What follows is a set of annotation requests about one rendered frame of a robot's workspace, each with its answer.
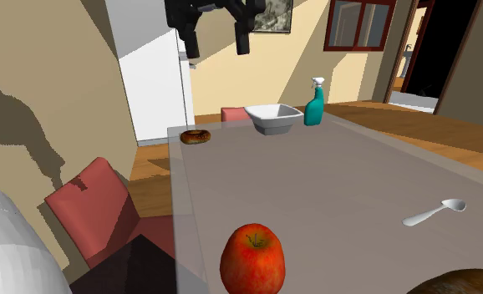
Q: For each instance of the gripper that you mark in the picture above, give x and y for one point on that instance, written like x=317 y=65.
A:
x=211 y=3

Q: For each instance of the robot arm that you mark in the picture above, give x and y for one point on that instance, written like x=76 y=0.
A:
x=9 y=252

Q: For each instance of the red chair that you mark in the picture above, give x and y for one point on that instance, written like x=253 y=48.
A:
x=233 y=114
x=99 y=207

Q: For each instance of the white refrigerator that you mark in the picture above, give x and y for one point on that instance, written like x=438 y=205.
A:
x=156 y=97

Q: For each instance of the white square bowl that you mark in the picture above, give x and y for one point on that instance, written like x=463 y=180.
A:
x=273 y=116

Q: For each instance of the brown bagel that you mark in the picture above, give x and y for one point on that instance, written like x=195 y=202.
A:
x=195 y=136

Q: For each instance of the teal spray bottle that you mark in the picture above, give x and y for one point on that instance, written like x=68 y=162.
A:
x=314 y=108

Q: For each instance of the red framed window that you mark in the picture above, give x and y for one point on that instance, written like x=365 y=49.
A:
x=359 y=24

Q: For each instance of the grey dining table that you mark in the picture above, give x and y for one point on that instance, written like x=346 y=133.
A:
x=327 y=175

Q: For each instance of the brown framed doorway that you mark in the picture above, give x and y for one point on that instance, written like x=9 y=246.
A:
x=441 y=45

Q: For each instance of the red apple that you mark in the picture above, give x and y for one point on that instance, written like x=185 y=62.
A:
x=252 y=260

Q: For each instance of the dark robot stand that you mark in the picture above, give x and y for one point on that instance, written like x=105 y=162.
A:
x=131 y=268

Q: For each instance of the white spoon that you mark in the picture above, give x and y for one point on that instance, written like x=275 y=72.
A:
x=433 y=211

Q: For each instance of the brown rounded thing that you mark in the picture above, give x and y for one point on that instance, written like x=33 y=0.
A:
x=465 y=283

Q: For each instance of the wall picture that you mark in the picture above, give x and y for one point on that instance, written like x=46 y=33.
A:
x=275 y=16

